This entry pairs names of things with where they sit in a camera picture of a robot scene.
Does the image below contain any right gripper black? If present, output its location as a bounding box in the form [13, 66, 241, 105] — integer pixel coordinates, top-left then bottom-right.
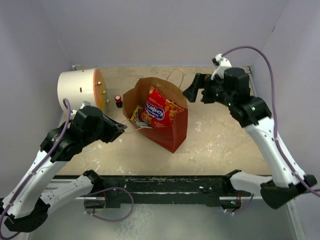
[183, 72, 235, 108]

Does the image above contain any red candy snack bag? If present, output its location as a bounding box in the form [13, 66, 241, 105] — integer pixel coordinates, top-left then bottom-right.
[140, 85, 186, 128]

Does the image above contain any red brown paper bag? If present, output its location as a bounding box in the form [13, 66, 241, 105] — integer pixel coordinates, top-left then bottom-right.
[122, 75, 189, 153]

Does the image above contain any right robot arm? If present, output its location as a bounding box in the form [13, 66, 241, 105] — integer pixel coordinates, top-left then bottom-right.
[183, 67, 317, 209]

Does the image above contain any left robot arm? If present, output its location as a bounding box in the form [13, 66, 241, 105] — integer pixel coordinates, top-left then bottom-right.
[0, 106, 127, 233]

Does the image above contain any small red black bottle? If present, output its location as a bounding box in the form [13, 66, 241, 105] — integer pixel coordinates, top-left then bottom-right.
[114, 95, 123, 108]

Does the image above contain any yellow M&M's packet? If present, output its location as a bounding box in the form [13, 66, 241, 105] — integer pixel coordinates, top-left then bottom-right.
[130, 105, 143, 126]

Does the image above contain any white silver snack packet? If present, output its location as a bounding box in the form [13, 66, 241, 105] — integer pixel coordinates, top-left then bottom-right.
[135, 121, 152, 129]

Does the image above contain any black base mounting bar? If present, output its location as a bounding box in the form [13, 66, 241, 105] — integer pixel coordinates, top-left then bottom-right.
[85, 175, 250, 208]

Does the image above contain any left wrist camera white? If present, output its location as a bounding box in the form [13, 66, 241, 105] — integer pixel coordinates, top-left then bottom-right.
[70, 101, 92, 116]

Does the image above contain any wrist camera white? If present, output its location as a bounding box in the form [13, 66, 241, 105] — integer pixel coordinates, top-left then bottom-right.
[211, 54, 232, 80]
[70, 101, 92, 116]

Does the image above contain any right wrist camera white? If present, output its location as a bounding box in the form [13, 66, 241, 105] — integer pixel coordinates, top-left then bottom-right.
[211, 54, 232, 80]

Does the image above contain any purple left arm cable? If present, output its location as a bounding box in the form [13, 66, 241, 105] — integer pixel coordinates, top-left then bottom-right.
[0, 98, 72, 240]

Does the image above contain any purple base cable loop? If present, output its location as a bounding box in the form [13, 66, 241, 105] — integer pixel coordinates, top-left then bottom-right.
[83, 185, 135, 222]

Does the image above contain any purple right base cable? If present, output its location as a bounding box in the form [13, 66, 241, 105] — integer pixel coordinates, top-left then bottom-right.
[223, 193, 255, 216]

